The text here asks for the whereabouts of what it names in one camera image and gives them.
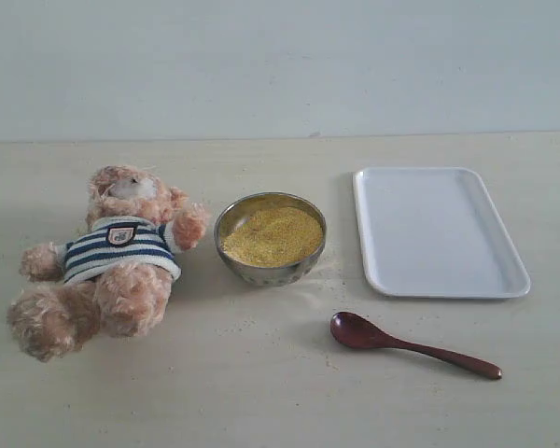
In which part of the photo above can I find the dark red wooden spoon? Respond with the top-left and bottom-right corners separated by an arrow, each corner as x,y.
329,311 -> 502,381

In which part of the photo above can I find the steel bowl of yellow grain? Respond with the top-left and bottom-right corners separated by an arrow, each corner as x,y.
214,192 -> 327,287

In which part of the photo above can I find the tan teddy bear striped sweater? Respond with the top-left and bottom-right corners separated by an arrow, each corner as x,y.
7,165 -> 208,362

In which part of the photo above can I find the white rectangular plastic tray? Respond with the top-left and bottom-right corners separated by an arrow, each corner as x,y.
353,167 -> 531,301

